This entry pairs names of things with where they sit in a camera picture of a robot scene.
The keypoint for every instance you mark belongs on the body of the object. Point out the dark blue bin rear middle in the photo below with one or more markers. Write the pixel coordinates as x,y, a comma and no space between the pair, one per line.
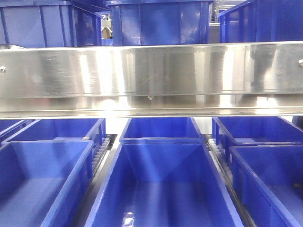
161,128

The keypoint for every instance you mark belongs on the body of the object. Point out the dark blue bin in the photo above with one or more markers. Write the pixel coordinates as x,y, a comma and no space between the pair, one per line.
42,183
268,180
262,21
161,128
49,23
251,131
159,22
163,185
62,129

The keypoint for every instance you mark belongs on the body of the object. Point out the dark blue bin lower middle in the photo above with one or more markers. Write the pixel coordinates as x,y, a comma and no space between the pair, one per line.
163,185

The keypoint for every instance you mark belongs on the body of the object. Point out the dark blue bin upper middle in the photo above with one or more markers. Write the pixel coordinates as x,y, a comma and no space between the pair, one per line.
159,22

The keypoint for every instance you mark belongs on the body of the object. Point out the roller track strip left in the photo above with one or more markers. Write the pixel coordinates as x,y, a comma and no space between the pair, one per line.
93,161

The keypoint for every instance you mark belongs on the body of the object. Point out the roller track strip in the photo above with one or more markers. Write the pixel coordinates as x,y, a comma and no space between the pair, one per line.
226,174
93,161

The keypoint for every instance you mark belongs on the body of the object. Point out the dark blue bin rear right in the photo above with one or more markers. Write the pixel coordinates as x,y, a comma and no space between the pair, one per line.
251,131

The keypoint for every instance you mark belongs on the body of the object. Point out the roller track strip right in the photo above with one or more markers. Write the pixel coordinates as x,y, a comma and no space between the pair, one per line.
226,174

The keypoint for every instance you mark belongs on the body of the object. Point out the dark blue bin rear left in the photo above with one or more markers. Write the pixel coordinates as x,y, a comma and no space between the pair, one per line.
62,129

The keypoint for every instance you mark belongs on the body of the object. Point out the dark blue bin lower left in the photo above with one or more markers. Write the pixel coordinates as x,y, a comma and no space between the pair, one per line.
42,183

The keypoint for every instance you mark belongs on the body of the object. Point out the dark blue bin lower right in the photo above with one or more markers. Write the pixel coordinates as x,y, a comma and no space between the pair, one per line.
268,180

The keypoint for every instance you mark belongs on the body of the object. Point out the dark blue bin upper right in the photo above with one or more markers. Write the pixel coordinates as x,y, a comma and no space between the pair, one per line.
262,21

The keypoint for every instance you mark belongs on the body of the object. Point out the dark blue bin upper left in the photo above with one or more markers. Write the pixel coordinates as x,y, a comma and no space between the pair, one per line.
49,23

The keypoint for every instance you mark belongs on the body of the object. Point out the stainless steel shelf front rail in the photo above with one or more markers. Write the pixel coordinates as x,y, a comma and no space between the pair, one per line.
141,81

